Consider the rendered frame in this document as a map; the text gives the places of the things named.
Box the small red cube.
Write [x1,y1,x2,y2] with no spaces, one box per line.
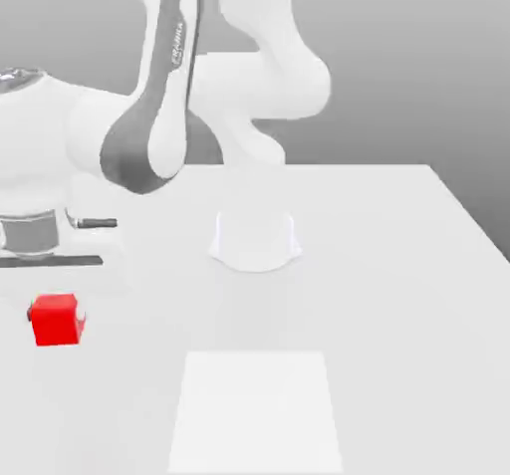
[28,293,87,348]

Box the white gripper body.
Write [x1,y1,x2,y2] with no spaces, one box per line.
[0,248,126,294]

